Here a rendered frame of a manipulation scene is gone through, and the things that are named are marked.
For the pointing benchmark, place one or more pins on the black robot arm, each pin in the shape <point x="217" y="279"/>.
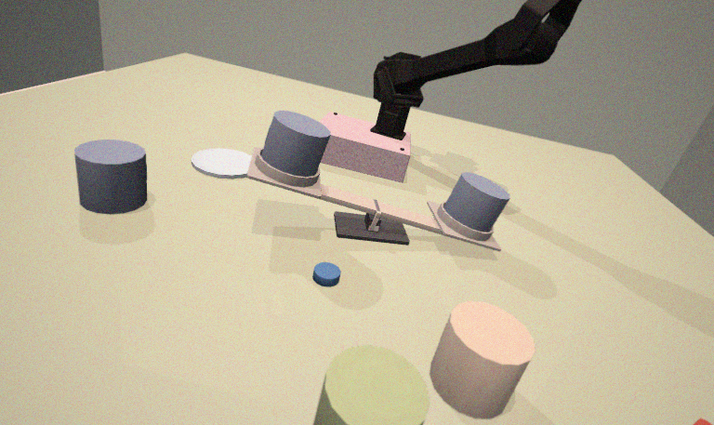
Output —
<point x="525" y="40"/>

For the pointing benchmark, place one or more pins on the blue short cylinder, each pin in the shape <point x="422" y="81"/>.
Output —
<point x="326" y="274"/>

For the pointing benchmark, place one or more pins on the tan balance beam with round pans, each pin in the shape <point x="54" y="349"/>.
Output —
<point x="382" y="223"/>

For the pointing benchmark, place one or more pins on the white round dish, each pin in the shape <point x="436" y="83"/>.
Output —
<point x="222" y="163"/>

